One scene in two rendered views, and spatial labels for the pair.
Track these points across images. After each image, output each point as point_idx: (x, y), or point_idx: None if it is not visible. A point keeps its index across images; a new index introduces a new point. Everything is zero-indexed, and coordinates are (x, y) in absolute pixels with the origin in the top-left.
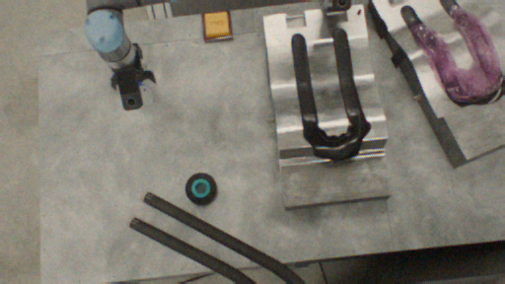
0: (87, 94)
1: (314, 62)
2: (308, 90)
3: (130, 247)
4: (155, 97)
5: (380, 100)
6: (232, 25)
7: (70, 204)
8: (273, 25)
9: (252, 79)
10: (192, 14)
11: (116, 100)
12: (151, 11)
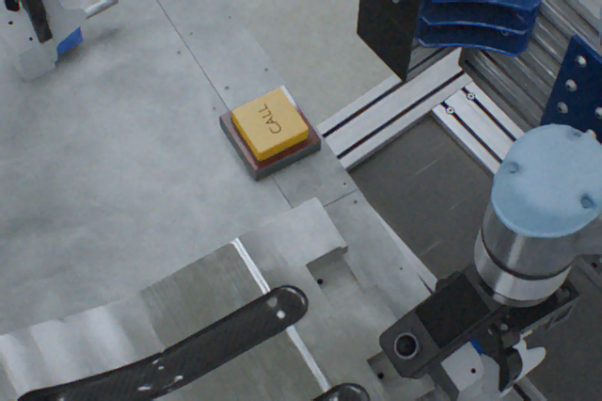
0: None
1: (244, 369)
2: (160, 386)
3: None
4: (43, 79)
5: None
6: (292, 162)
7: None
8: (302, 231)
9: (171, 263)
10: (424, 172)
11: (7, 10)
12: (385, 89)
